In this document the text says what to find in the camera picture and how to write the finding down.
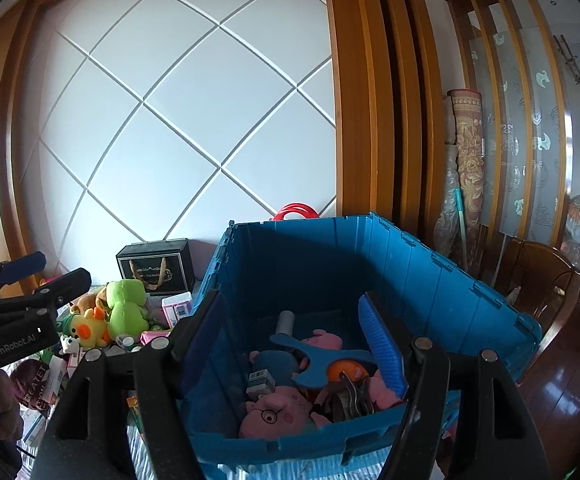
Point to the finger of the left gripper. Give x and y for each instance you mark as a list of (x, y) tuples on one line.
[(53, 295), (13, 271)]

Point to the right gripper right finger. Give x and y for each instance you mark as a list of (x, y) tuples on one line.
[(496, 437)]

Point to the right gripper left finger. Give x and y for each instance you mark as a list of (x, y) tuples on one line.
[(86, 437)]

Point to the pig plush orange dress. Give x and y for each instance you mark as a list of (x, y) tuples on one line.
[(382, 397)]

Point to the blue plastic hanger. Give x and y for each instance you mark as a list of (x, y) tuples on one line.
[(314, 375)]

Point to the small teal medicine box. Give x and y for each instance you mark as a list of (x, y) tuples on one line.
[(260, 383)]

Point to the pig plush with glasses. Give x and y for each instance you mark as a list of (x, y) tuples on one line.
[(283, 413)]

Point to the pig plush blue body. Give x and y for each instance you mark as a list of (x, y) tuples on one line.
[(281, 365)]

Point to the pig plush red dress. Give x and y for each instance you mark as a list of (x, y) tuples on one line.
[(324, 340)]

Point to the person's right hand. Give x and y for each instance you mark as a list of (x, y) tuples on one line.
[(11, 423)]

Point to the brown bear plush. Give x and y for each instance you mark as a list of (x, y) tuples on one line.
[(90, 300)]

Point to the light blue tablecloth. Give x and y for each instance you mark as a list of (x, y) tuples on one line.
[(135, 439)]

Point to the yellow duck plush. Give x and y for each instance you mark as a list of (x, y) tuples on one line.
[(90, 329)]

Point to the maroon cap with lettering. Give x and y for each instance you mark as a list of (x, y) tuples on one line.
[(29, 381)]

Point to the green frog plush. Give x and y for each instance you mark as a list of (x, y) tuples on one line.
[(126, 300)]

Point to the black gift box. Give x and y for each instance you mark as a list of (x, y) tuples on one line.
[(164, 267)]

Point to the white pink carton box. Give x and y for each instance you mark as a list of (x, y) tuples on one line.
[(177, 307)]

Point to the wooden chair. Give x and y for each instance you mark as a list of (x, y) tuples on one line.
[(543, 284)]

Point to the blue plastic storage crate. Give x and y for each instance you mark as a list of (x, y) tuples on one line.
[(429, 294)]

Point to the rolled patterned carpet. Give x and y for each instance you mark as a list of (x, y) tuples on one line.
[(466, 106)]

